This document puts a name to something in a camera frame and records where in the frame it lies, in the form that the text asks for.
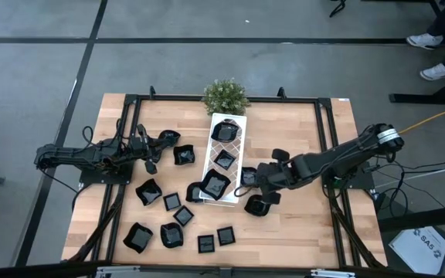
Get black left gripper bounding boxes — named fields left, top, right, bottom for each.
left=128, top=123, right=172, bottom=175

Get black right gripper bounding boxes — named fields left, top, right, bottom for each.
left=254, top=148, right=299, bottom=206

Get black small square plate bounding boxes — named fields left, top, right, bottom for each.
left=197, top=234, right=216, bottom=255
left=212, top=149, right=237, bottom=171
left=162, top=192, right=182, bottom=212
left=172, top=205, right=195, bottom=228
left=216, top=225, right=236, bottom=247

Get white lattice shelf rack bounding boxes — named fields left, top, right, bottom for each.
left=198, top=112, right=248, bottom=205

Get small green potted plant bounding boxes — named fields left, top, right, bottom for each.
left=202, top=77, right=252, bottom=118

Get white printed paper sheet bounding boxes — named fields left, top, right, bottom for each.
left=387, top=225, right=445, bottom=276

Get person's white sneakers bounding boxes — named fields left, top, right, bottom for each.
left=389, top=0, right=445, bottom=106

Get black horizontal beam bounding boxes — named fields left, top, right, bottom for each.
left=0, top=259, right=445, bottom=278

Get person's foot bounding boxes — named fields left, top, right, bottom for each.
left=418, top=62, right=445, bottom=82
left=405, top=32, right=444, bottom=50

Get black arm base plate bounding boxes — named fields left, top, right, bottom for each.
left=318, top=158, right=375, bottom=190
left=78, top=161, right=135, bottom=186

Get silver metal bracket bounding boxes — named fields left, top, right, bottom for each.
left=309, top=268, right=357, bottom=278
left=95, top=264, right=141, bottom=278

